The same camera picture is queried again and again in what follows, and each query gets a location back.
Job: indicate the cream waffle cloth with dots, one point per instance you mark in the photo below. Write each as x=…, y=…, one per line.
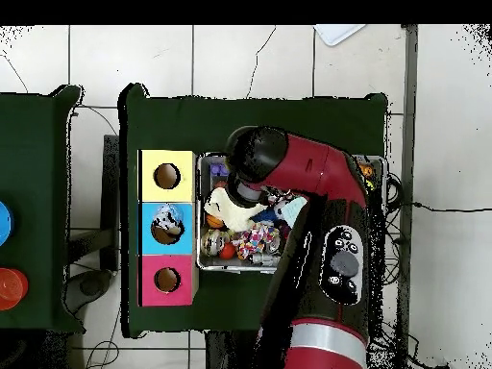
x=234, y=215

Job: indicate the crushed clear plastic bottle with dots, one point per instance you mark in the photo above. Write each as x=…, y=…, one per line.
x=167, y=217

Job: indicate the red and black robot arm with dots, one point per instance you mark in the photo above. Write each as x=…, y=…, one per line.
x=307, y=165

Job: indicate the wooden box with three holes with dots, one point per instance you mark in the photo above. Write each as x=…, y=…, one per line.
x=167, y=184

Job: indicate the crumpled colourful spotted cloth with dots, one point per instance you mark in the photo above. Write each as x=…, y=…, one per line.
x=255, y=238

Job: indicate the small orange basketball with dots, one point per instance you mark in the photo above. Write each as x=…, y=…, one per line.
x=213, y=222

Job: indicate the mint green waffle cloth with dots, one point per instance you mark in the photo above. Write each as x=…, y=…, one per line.
x=294, y=209

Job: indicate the crushed silver can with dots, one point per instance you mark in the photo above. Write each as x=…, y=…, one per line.
x=213, y=243

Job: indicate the orange plastic toy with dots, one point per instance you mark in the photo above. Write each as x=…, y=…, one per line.
x=365, y=170

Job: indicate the black metal stand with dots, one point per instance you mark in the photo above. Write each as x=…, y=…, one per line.
x=110, y=192

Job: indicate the white tray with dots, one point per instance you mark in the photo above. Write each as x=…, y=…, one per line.
x=338, y=32

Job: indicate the dark green side table cloth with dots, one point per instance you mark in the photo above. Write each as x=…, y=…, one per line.
x=34, y=173

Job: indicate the blue round lid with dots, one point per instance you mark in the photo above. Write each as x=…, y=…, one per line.
x=5, y=223

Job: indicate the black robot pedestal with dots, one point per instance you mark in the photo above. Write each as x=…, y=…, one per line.
x=230, y=353

